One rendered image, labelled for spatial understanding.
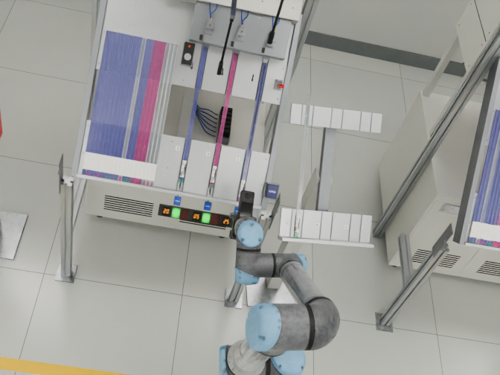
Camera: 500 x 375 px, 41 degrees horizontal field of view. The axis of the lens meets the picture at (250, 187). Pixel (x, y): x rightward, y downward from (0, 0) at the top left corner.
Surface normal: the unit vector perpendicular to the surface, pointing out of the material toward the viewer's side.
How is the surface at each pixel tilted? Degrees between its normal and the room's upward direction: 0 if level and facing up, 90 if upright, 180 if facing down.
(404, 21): 90
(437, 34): 90
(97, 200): 90
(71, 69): 0
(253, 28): 43
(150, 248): 0
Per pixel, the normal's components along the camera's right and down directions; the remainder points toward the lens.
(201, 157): 0.12, 0.07
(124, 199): -0.05, 0.77
